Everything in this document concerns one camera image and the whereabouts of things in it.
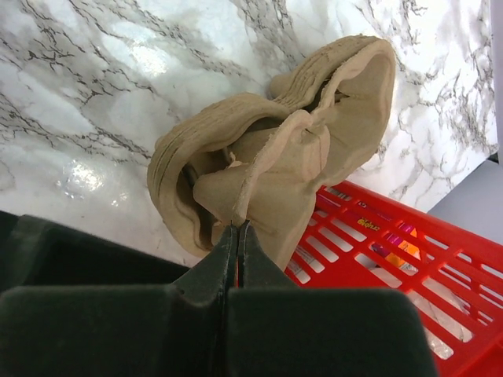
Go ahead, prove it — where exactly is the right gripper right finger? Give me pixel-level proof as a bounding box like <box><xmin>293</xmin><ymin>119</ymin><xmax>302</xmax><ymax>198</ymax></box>
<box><xmin>227</xmin><ymin>222</ymin><xmax>438</xmax><ymax>376</ymax></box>

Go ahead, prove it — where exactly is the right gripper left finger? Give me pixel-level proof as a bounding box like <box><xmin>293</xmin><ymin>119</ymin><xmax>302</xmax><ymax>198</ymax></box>
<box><xmin>1</xmin><ymin>214</ymin><xmax>237</xmax><ymax>376</ymax></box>

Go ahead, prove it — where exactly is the brown cardboard cup carrier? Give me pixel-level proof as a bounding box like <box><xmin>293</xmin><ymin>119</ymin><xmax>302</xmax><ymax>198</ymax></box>
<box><xmin>193</xmin><ymin>35</ymin><xmax>396</xmax><ymax>269</ymax></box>

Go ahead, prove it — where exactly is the stack of cardboard cup carriers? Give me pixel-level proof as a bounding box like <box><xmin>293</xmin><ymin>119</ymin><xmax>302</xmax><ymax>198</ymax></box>
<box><xmin>147</xmin><ymin>35</ymin><xmax>378</xmax><ymax>257</ymax></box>

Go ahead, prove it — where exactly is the red plastic basket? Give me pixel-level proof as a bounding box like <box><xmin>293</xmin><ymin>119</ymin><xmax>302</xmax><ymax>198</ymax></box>
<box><xmin>285</xmin><ymin>182</ymin><xmax>502</xmax><ymax>376</ymax></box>

